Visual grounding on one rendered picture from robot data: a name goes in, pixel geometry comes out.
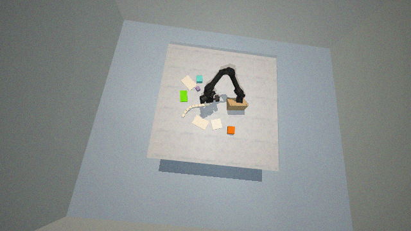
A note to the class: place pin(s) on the green flat bar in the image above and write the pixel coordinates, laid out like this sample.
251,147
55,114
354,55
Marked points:
183,96

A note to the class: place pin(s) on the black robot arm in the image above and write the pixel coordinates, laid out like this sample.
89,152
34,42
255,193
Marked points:
209,88

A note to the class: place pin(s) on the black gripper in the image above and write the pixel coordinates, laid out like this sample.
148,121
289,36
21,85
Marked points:
211,100

